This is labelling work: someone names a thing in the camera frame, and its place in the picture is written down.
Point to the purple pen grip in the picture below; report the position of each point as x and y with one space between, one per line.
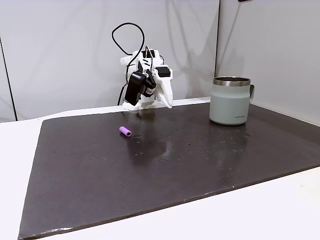
125 131

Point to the pale green steel mug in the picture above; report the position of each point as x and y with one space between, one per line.
228 105

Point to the black object at wall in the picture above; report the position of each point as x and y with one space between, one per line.
245 0

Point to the dark brown table mat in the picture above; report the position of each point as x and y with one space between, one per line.
160 175

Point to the black camera box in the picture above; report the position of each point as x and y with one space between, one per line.
133 87

